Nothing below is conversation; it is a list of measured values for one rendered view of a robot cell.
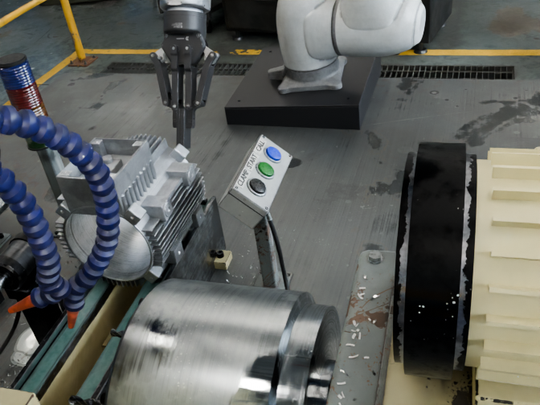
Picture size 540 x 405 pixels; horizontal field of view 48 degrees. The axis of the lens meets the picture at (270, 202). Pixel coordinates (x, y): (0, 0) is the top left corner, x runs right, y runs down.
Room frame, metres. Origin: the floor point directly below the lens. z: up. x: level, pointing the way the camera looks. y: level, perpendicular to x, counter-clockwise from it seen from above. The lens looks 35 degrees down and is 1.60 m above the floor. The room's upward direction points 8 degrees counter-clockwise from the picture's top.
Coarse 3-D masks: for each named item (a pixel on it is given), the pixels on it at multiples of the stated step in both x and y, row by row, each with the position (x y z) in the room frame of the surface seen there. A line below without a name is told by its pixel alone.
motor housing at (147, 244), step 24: (144, 192) 0.82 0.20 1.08; (168, 192) 0.83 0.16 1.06; (192, 192) 0.88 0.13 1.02; (72, 216) 0.82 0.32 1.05; (144, 216) 0.78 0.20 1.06; (72, 240) 0.82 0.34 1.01; (120, 240) 0.87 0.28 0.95; (144, 240) 0.88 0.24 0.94; (168, 240) 0.78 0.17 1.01; (120, 264) 0.82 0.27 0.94; (144, 264) 0.80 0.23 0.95
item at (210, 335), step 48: (192, 288) 0.49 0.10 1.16; (240, 288) 0.49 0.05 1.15; (144, 336) 0.43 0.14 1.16; (192, 336) 0.42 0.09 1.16; (240, 336) 0.41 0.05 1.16; (288, 336) 0.41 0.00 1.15; (336, 336) 0.48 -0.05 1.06; (144, 384) 0.38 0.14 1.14; (192, 384) 0.37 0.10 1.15; (240, 384) 0.36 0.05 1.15; (288, 384) 0.36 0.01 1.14
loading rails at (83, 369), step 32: (192, 256) 0.86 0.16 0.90; (224, 256) 0.94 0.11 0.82; (96, 288) 0.79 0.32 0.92; (128, 288) 0.84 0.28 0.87; (64, 320) 0.72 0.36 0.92; (96, 320) 0.74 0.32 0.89; (128, 320) 0.70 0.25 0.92; (64, 352) 0.66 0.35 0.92; (96, 352) 0.71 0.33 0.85; (32, 384) 0.60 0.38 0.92; (64, 384) 0.63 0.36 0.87; (96, 384) 0.58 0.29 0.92
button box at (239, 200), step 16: (256, 144) 0.91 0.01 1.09; (272, 144) 0.93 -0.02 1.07; (256, 160) 0.87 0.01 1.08; (272, 160) 0.89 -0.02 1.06; (288, 160) 0.91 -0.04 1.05; (240, 176) 0.82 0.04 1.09; (256, 176) 0.83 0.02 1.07; (272, 176) 0.85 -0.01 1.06; (240, 192) 0.78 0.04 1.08; (272, 192) 0.82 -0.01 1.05; (224, 208) 0.79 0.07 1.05; (240, 208) 0.78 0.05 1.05; (256, 208) 0.77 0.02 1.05; (256, 224) 0.78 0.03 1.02
